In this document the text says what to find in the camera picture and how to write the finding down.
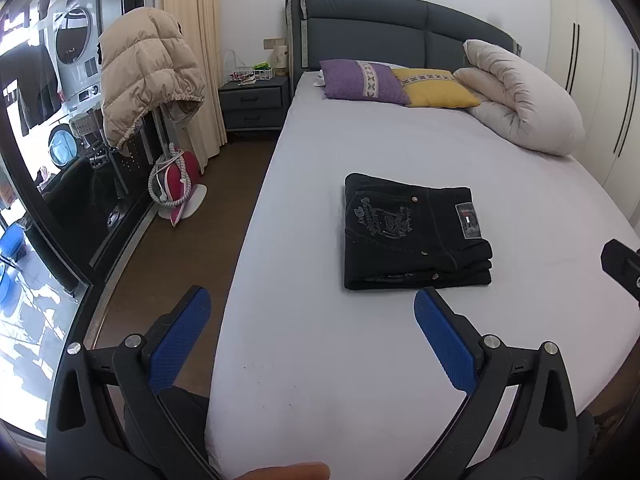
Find black denim pants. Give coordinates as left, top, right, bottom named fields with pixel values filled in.
left=344, top=172, right=492, bottom=290

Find person's hand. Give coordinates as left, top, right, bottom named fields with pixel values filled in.
left=236, top=462, right=331, bottom=480

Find white bed mattress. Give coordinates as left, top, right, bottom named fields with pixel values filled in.
left=204, top=66, right=640, bottom=480

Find rolled white duvet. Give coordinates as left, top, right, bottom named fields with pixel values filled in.
left=454, top=39, right=586, bottom=156

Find white wardrobe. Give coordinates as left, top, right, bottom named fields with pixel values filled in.
left=546, top=0, right=639, bottom=222

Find dark grey nightstand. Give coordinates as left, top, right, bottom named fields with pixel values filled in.
left=218, top=76, right=291, bottom=134

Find yellow pillow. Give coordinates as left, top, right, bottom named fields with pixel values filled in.
left=392, top=68, right=480, bottom=110

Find beige puffer jacket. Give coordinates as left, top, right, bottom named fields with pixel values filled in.
left=99, top=6, right=205, bottom=150

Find purple pillow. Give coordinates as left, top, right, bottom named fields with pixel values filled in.
left=320, top=60, right=409, bottom=106

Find white washing machine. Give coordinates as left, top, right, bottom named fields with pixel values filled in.
left=51, top=0, right=102, bottom=115

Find dark grey headboard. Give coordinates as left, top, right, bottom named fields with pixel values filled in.
left=285, top=0, right=522, bottom=80

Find beige curtain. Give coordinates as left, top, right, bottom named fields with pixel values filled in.
left=159, top=0, right=229, bottom=172

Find wire basket with items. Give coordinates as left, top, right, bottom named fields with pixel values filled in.
left=222, top=49, right=274, bottom=84

